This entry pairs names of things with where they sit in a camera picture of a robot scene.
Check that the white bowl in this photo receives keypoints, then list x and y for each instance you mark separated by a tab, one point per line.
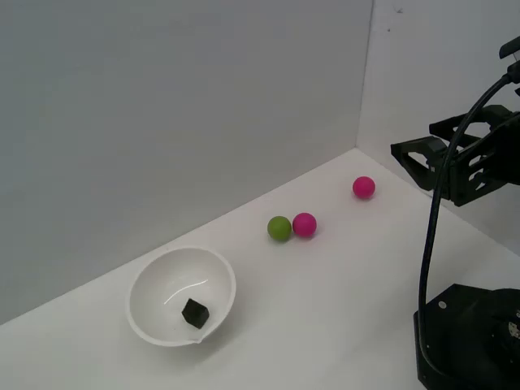
162	317

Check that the green ball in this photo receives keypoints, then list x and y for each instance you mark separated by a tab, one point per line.
279	229

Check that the pink ball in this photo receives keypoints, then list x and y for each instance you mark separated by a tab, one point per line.
363	187
304	225

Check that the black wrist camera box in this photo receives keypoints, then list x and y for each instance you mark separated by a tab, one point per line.
512	48

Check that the black foam box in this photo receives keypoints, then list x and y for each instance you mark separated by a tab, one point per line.
196	313

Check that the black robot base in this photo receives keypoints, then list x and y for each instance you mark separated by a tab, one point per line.
463	337

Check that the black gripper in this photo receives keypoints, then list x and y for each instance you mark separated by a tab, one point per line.
495	162

